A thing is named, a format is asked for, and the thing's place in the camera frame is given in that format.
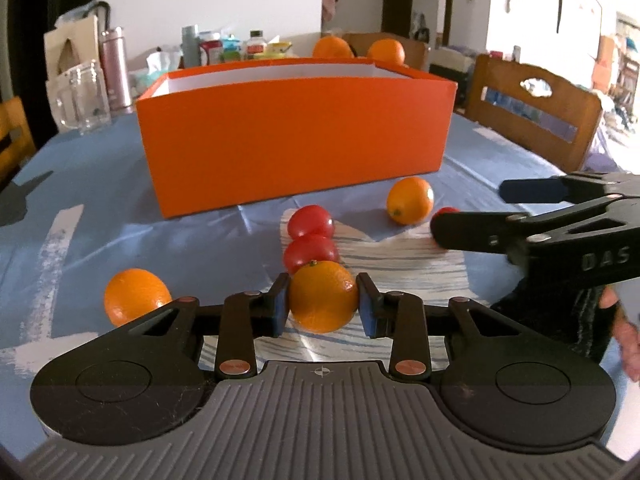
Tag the grey bottle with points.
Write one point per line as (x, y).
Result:
(190, 47)

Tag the small orange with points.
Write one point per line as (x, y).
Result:
(410, 200)
(132, 295)
(322, 300)

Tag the bottle with red label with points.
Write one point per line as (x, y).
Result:
(255, 46)

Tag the black handbag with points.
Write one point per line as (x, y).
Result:
(421, 27)

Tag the red packet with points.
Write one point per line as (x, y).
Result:
(211, 52)

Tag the yellow bowl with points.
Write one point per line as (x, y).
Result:
(278, 50)

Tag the large orange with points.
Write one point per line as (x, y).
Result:
(385, 51)
(332, 48)

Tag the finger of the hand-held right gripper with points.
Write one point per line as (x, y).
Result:
(530, 190)
(470, 230)

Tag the red tomato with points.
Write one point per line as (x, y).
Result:
(310, 255)
(445, 210)
(310, 221)

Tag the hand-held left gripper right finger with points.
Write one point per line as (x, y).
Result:
(367, 305)

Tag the teal plastic container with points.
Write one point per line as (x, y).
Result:
(231, 50)

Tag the orange cardboard box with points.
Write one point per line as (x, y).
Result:
(290, 140)

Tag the tissue box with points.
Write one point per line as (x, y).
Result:
(159, 67)

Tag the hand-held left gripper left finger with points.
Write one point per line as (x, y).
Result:
(280, 305)

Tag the glass mug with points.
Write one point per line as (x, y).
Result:
(82, 97)

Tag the paper bag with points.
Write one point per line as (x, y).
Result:
(70, 45)

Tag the pink thermos bottle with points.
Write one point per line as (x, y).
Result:
(116, 70)

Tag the person's right hand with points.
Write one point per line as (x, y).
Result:
(550, 315)

